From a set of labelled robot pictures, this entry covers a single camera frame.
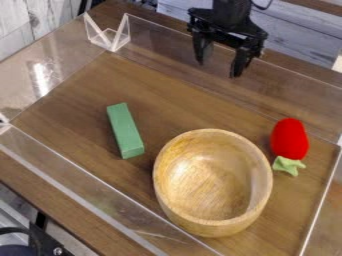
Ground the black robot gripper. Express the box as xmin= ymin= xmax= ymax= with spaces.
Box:
xmin=187 ymin=0 xmax=268 ymax=78

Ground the wooden bowl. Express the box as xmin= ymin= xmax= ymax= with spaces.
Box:
xmin=152 ymin=129 xmax=272 ymax=237

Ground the green rectangular block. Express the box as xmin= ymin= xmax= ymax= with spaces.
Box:
xmin=106 ymin=103 xmax=144 ymax=159

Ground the black cable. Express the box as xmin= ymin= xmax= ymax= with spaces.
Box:
xmin=0 ymin=227 xmax=44 ymax=256

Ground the red plush strawberry toy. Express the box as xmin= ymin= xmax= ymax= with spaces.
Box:
xmin=269 ymin=118 xmax=310 ymax=177

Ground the clear acrylic tray enclosure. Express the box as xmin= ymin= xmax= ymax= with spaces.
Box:
xmin=0 ymin=14 xmax=342 ymax=256

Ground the black table clamp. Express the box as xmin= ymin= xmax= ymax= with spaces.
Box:
xmin=29 ymin=213 xmax=74 ymax=256

